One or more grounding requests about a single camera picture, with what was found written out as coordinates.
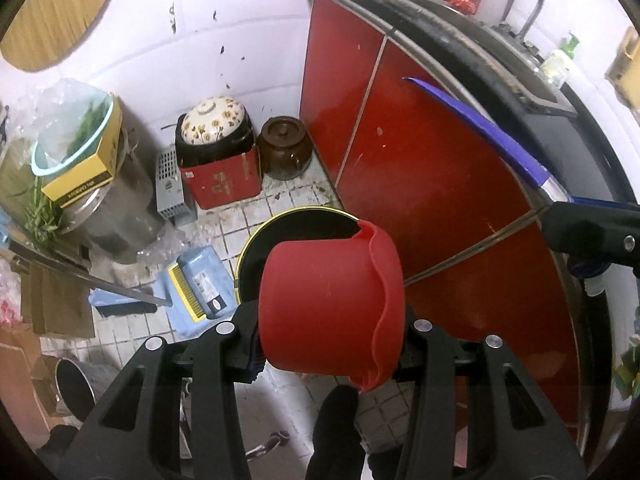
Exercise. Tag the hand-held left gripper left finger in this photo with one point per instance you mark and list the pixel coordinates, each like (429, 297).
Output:
(245, 340)

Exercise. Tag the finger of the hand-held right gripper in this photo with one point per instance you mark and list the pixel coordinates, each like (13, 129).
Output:
(590, 235)

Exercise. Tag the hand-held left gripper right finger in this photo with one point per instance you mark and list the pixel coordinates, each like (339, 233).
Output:
(410, 355)

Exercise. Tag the red silicone cup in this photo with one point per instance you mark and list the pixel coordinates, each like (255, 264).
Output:
(320, 310)

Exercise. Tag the black bin with yellow rim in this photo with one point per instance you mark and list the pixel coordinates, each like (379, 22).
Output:
(270, 240)

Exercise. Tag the blue plastic piece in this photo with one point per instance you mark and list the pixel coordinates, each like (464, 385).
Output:
(480, 125)

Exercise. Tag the blue dustpan with yellow comb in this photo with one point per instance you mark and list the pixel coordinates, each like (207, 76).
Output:
(200, 265)

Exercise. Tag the chrome metal bar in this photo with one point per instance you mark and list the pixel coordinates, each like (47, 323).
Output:
(270, 445)

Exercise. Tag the person's dark trouser leg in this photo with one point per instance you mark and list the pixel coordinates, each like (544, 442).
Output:
(335, 435)

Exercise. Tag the green printed packet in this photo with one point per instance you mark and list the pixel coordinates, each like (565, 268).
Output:
(631, 370)

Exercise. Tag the red box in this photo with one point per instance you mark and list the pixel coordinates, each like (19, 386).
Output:
(220, 180)

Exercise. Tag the steel sink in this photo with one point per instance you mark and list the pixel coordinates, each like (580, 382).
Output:
(540, 80)

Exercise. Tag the grey plastic basket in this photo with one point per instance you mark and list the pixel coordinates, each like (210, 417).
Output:
(172, 190)

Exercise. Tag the red kitchen cabinet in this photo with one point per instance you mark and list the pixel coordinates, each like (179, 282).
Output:
(425, 185)

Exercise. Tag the soap bottle with green pump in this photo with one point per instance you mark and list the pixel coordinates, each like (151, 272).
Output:
(557, 62)

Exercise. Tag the black metal pot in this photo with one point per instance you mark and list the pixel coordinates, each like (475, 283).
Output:
(75, 390)

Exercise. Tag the large steel pot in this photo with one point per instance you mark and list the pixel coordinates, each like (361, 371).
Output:
(125, 200)

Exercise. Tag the brown ceramic jar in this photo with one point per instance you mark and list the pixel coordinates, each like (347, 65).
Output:
(282, 147)

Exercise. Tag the clay pot with floral lid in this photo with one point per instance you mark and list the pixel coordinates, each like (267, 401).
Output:
(212, 120)

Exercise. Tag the yellow cardboard box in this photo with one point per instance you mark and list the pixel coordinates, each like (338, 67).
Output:
(80, 180)

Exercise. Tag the metal faucet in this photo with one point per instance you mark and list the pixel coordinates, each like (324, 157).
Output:
(531, 10)

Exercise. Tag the green leafy vegetables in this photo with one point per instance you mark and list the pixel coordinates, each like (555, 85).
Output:
(42, 215)

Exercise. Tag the red white plastic bag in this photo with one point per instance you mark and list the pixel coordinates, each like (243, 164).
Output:
(10, 295)

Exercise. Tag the light blue plastic basin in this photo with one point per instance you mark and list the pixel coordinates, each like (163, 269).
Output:
(40, 167)

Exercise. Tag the clear plastic bag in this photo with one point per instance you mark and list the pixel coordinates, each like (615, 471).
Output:
(55, 105)

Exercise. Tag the round wooden board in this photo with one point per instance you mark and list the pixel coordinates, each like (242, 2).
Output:
(50, 10)

